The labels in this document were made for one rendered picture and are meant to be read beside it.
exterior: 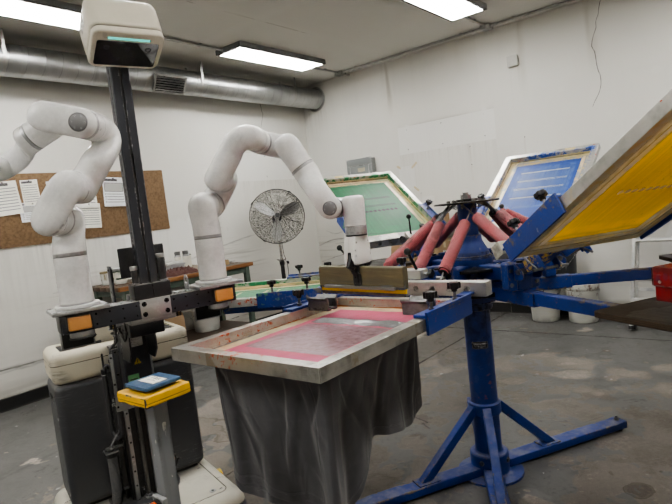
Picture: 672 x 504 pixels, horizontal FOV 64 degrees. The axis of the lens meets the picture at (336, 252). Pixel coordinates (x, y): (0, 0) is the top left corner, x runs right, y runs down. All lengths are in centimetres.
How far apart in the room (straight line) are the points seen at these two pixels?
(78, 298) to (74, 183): 34
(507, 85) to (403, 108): 126
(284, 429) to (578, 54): 496
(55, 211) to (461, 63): 521
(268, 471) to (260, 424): 14
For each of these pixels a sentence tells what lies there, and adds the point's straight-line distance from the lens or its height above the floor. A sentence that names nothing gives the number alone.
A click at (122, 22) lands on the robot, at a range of 179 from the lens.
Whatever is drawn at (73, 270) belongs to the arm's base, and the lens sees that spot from 176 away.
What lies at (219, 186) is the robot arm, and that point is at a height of 146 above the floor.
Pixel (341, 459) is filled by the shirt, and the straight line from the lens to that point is 150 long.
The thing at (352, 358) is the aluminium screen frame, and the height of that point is 98.
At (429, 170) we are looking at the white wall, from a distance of 641.
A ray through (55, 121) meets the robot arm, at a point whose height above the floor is 167.
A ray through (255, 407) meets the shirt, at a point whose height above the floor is 81.
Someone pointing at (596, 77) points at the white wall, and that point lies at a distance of 582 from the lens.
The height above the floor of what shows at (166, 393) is 95.
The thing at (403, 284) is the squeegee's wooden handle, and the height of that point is 108.
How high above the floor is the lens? 135
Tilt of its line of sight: 5 degrees down
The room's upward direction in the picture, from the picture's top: 6 degrees counter-clockwise
